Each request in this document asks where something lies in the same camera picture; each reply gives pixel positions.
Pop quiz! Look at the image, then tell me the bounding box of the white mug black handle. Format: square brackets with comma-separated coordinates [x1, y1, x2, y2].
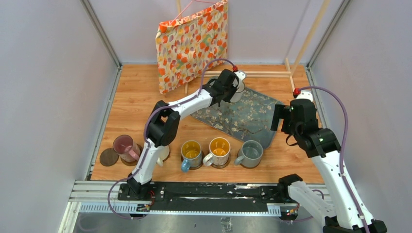
[230, 81, 245, 103]

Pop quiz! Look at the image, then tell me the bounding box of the grey ceramic mug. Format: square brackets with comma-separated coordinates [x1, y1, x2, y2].
[234, 140, 264, 169]

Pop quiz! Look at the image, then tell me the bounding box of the white floral mug yellow inside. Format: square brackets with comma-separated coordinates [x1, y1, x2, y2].
[203, 137, 231, 166]

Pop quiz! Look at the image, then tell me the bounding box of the blue butterfly mug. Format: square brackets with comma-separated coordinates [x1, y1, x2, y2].
[180, 140, 204, 159]

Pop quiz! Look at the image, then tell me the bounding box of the cream ribbed mug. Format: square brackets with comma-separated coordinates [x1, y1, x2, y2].
[156, 146, 170, 167]

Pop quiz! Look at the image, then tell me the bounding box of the pink mug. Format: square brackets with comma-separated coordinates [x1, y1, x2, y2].
[113, 134, 139, 162]

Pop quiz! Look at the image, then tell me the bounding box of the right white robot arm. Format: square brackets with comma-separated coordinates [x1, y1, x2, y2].
[271, 99, 388, 233]

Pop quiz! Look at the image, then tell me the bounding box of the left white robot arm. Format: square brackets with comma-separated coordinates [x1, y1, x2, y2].
[127, 69, 247, 200]

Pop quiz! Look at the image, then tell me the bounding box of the dark brown round coaster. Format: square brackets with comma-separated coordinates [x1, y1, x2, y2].
[99, 148, 119, 166]

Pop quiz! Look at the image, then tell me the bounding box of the blue floral serving tray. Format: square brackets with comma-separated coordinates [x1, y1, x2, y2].
[191, 87, 282, 149]

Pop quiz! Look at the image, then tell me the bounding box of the floral fabric bag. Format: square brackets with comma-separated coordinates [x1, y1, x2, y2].
[155, 0, 229, 94]

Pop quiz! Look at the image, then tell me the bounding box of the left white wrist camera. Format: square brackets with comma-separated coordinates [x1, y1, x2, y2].
[235, 70, 247, 82]

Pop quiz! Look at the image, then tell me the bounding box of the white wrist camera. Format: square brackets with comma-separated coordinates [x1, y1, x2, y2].
[235, 70, 247, 82]
[296, 90, 314, 102]

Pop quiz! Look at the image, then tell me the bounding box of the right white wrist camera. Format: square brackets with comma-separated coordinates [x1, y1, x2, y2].
[296, 90, 314, 102]

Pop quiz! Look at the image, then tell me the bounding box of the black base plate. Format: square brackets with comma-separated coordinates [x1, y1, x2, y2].
[117, 182, 297, 213]

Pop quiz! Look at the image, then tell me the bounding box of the aluminium rail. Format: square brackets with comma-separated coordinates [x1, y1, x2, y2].
[69, 181, 332, 217]

